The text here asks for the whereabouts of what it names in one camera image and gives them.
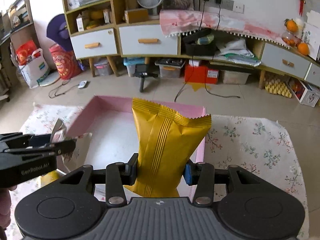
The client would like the white patterned snack packet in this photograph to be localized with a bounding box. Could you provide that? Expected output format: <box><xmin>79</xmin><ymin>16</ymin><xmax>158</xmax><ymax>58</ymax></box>
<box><xmin>50</xmin><ymin>119</ymin><xmax>92</xmax><ymax>172</ymax></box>

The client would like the gold snack packet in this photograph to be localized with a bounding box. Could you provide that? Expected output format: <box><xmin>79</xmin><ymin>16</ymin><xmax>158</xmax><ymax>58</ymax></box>
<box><xmin>127</xmin><ymin>98</ymin><xmax>212</xmax><ymax>198</ymax></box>

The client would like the pink cardboard box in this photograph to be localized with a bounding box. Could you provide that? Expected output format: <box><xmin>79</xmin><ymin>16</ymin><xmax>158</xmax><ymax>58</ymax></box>
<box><xmin>57</xmin><ymin>95</ymin><xmax>207</xmax><ymax>201</ymax></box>

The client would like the floral tablecloth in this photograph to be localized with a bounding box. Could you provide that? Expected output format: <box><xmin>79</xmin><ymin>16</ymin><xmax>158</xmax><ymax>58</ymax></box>
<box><xmin>6</xmin><ymin>104</ymin><xmax>309</xmax><ymax>239</ymax></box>

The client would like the red cartoon bag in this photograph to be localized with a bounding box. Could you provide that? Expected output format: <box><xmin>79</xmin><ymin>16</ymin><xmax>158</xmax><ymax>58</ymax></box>
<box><xmin>49</xmin><ymin>44</ymin><xmax>81</xmax><ymax>80</ymax></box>

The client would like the white shopping bag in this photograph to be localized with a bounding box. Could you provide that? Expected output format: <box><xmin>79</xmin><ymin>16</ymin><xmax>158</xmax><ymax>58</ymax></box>
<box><xmin>19</xmin><ymin>48</ymin><xmax>50</xmax><ymax>89</ymax></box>

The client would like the red gift box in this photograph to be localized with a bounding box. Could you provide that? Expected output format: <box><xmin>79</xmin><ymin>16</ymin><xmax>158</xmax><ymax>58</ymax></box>
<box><xmin>184</xmin><ymin>59</ymin><xmax>219</xmax><ymax>85</ymax></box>

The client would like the yellow egg tray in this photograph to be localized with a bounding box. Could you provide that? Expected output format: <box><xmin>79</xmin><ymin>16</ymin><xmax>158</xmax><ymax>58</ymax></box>
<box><xmin>264</xmin><ymin>73</ymin><xmax>292</xmax><ymax>98</ymax></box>

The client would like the purple hat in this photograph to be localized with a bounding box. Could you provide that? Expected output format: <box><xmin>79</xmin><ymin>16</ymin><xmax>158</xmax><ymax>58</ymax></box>
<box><xmin>46</xmin><ymin>14</ymin><xmax>73</xmax><ymax>51</ymax></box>

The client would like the wooden cabinet with drawers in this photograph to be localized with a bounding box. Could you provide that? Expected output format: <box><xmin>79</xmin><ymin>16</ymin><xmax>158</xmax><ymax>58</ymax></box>
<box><xmin>62</xmin><ymin>0</ymin><xmax>319</xmax><ymax>86</ymax></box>

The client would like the pink cloth cover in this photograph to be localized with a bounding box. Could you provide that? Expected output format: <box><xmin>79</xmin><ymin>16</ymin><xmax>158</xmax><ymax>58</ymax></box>
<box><xmin>159</xmin><ymin>10</ymin><xmax>290</xmax><ymax>49</ymax></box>

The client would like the orange fruit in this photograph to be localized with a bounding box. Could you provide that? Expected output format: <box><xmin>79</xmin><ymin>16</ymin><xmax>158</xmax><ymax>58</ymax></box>
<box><xmin>297</xmin><ymin>42</ymin><xmax>309</xmax><ymax>56</ymax></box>

